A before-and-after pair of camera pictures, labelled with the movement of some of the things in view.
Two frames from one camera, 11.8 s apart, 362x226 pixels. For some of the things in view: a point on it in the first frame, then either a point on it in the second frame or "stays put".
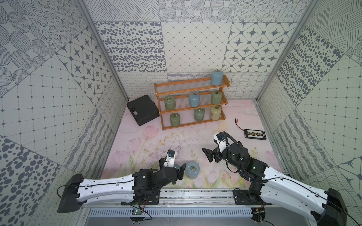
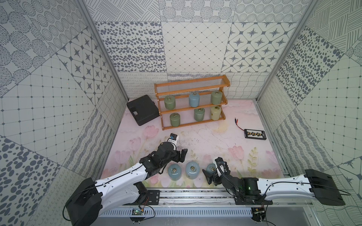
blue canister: [217, 77] → [210, 168]
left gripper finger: [181, 172] → [183, 153]
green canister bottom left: [175, 119] stays put
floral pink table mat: [134, 147] stays put
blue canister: [192, 170] stays put
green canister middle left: [169, 101] stays put
